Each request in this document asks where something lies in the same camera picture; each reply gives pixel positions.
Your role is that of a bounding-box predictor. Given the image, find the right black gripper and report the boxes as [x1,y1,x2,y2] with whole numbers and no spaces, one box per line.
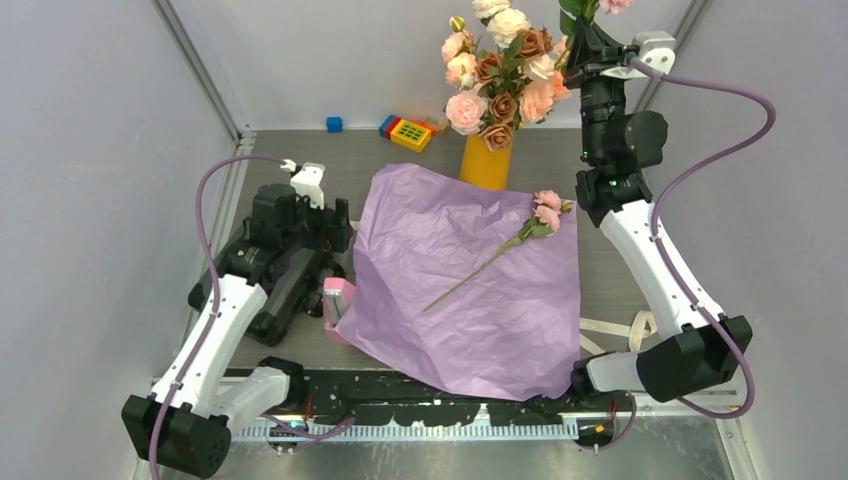
[560,17,631,163]

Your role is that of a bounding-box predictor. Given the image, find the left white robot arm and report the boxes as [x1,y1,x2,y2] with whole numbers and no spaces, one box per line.
[121,184,353,479]

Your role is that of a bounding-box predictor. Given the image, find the purple wrapping paper sheet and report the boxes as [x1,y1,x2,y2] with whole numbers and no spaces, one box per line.
[337,164,581,401]

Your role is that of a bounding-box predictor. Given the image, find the peach roses in vase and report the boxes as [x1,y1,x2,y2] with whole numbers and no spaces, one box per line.
[440,1,531,136]

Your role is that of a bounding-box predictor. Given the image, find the brown roses stem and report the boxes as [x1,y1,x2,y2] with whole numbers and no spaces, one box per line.
[474,28,554,152]

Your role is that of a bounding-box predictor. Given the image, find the black hard case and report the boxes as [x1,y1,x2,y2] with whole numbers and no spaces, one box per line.
[215,220,346,346]

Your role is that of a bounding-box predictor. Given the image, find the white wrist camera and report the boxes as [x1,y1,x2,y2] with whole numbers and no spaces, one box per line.
[280,159,325,210]
[604,31,677,81]

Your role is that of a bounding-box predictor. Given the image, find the yellow vase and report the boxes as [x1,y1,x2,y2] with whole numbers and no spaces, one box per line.
[459,134,513,191]

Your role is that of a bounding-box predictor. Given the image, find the peach rose stem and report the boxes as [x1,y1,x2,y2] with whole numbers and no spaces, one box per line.
[550,35,571,102]
[519,80,556,124]

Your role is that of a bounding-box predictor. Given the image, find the beige ribbon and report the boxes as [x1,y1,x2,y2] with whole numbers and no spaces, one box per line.
[579,310,658,355]

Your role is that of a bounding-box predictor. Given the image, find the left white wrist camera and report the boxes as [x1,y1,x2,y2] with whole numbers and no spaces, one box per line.
[280,159,325,210]

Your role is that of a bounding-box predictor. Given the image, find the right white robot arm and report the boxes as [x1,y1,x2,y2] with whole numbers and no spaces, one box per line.
[560,12,753,411]

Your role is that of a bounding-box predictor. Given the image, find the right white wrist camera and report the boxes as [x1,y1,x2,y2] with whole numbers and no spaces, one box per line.
[604,31,677,81]

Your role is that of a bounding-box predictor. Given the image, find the pink toy toaster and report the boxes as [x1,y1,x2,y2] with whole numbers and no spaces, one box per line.
[322,277,355,345]

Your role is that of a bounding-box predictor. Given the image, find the pink roses stem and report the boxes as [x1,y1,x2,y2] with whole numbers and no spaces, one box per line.
[558,0,633,37]
[422,190,574,312]

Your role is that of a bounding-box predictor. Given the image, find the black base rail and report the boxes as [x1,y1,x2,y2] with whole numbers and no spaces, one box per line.
[270,369,632,427]

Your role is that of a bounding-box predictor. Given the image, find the cream rose stem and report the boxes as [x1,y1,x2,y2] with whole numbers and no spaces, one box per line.
[525,54,556,82]

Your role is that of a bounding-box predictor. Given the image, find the blue cube block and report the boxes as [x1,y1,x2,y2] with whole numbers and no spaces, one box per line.
[325,116,344,133]

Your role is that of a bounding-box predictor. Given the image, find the yellow toy block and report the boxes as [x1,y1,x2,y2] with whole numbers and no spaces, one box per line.
[378,115,434,153]

